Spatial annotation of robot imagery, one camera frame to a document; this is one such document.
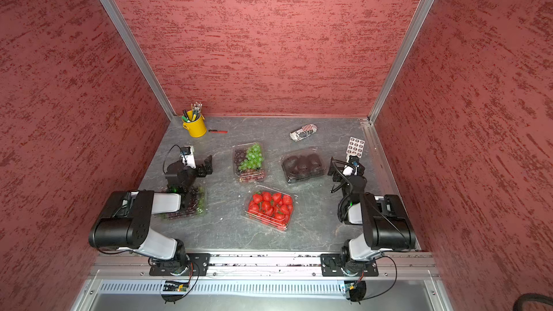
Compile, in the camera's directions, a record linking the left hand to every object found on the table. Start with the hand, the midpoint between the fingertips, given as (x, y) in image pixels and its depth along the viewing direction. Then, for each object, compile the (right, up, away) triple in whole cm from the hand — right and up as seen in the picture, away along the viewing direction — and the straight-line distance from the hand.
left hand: (201, 159), depth 93 cm
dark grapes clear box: (+2, -15, -13) cm, 20 cm away
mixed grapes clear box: (+21, -2, +1) cm, 21 cm away
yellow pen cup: (-7, +15, +14) cm, 22 cm away
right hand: (+62, 0, -3) cm, 62 cm away
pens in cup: (-8, +21, +11) cm, 25 cm away
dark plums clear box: (+46, -3, +3) cm, 46 cm away
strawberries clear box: (+31, -18, -9) cm, 37 cm away
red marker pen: (0, +13, +21) cm, 25 cm away
